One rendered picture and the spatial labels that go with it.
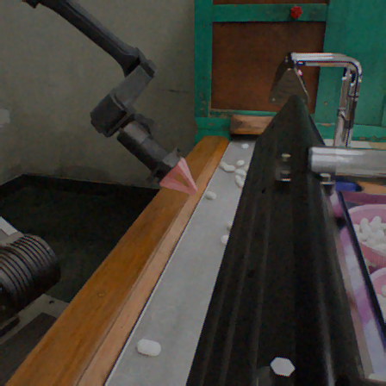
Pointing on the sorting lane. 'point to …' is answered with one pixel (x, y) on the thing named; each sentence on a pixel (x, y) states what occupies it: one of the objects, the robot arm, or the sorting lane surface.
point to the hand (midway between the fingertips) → (192, 190)
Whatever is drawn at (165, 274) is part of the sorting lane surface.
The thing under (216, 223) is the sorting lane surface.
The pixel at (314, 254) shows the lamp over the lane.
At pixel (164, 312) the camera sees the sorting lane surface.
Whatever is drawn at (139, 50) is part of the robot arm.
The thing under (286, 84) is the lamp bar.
